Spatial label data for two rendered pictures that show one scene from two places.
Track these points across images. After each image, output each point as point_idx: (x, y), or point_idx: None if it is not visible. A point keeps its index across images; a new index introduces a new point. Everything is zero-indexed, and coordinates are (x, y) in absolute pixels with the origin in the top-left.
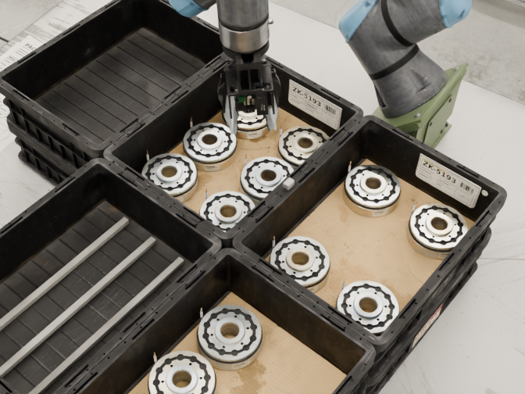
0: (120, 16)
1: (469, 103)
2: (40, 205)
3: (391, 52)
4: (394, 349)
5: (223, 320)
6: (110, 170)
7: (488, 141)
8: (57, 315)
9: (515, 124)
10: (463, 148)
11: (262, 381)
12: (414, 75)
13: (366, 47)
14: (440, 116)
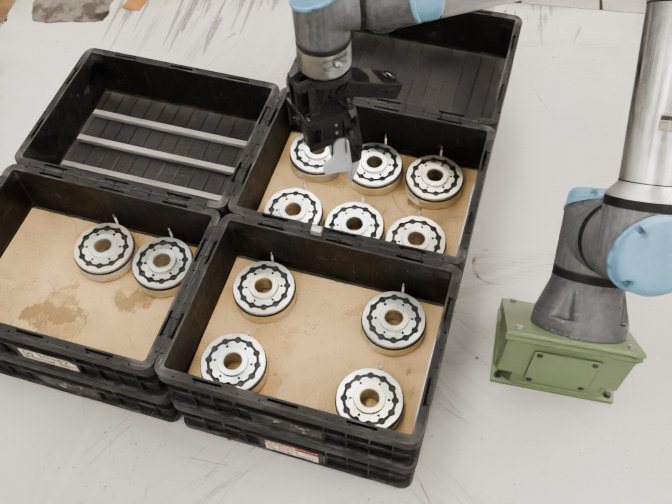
0: (482, 30)
1: (669, 415)
2: (208, 74)
3: (572, 257)
4: (209, 409)
5: (169, 251)
6: (267, 100)
7: (616, 455)
8: (148, 148)
9: (670, 481)
10: (586, 428)
11: (135, 310)
12: (572, 300)
13: (562, 230)
14: (569, 366)
